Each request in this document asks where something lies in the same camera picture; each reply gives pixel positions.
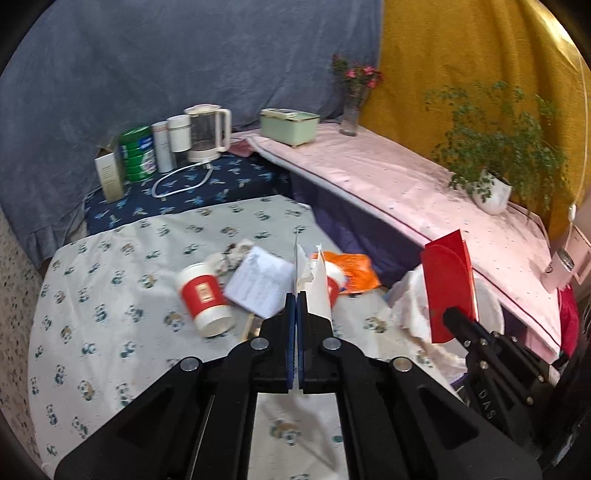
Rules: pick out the white ceramic pot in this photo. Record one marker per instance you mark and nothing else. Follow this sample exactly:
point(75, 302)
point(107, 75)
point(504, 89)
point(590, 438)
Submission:
point(493, 194)

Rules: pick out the white printed sheet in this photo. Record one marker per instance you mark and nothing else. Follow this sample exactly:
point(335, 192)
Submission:
point(258, 281)

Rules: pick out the pink shelf cloth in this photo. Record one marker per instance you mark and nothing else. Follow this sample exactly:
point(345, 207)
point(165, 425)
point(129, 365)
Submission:
point(392, 184)

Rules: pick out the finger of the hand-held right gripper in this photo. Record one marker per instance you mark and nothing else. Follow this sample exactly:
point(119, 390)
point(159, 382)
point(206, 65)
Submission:
point(466, 325)

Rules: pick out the small red paper cup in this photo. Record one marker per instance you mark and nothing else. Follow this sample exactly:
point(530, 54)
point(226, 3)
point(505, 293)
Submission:
point(335, 288)

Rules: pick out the orange printed plastic bag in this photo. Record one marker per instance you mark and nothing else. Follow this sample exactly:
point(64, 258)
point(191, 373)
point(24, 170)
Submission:
point(358, 270)

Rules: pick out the dark blue floral cloth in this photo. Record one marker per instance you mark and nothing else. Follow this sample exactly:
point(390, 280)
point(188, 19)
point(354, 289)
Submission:
point(231, 184)

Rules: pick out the pink folded cloth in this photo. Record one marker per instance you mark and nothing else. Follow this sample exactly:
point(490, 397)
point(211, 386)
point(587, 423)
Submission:
point(241, 148)

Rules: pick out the crumpled white tissue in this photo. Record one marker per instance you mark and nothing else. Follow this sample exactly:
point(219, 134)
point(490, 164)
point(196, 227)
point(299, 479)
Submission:
point(235, 254)

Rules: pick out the green leafy plant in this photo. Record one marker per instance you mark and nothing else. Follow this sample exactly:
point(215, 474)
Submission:
point(498, 134)

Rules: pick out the white cup on right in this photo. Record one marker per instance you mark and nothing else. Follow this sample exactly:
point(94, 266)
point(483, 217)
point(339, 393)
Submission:
point(556, 272)

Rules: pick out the green can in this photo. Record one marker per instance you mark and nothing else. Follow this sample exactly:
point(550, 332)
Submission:
point(138, 154)

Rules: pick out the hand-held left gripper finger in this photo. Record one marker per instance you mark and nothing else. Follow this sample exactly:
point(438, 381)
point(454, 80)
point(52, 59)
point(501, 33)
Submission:
point(301, 341)
point(289, 341)

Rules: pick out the large red paper cup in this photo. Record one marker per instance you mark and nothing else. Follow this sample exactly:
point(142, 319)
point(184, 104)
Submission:
point(203, 297)

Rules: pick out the blue backdrop cloth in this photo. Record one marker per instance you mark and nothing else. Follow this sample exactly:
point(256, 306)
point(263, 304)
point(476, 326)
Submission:
point(161, 60)

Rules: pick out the yellow backdrop cloth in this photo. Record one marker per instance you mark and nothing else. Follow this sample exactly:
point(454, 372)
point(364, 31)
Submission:
point(461, 41)

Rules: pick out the glass vase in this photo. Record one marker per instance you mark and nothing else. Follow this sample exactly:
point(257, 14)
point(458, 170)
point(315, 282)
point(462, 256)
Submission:
point(353, 113)

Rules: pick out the dark purple cloth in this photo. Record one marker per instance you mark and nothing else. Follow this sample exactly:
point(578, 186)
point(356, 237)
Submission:
point(346, 221)

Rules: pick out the clear electric kettle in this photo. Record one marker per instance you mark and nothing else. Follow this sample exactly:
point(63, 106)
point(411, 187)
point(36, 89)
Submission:
point(203, 134)

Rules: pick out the panda print tablecloth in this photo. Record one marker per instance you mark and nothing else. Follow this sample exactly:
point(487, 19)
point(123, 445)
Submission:
point(138, 350)

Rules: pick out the white bin with plastic liner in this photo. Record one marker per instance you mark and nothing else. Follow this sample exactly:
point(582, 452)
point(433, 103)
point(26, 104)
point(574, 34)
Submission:
point(408, 300)

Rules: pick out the white tumbler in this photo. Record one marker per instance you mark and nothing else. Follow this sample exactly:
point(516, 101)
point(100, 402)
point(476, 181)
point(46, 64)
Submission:
point(179, 134)

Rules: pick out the pale green box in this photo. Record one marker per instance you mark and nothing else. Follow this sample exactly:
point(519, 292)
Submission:
point(288, 129)

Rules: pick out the red paper packet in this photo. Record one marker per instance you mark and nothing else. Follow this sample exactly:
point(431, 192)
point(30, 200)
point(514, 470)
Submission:
point(450, 281)

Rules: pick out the red cloth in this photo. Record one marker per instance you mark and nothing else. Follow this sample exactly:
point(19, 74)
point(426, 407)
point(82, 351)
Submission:
point(568, 318)

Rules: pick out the beige carton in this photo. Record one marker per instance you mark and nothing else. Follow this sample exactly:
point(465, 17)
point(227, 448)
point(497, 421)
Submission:
point(111, 175)

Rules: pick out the white paper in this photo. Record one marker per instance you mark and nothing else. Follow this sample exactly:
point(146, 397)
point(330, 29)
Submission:
point(319, 288)

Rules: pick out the white bottle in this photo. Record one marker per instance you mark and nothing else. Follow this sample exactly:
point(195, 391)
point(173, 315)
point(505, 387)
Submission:
point(161, 147)

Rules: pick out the pink flower bunch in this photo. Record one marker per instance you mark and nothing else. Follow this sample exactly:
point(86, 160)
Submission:
point(358, 74)

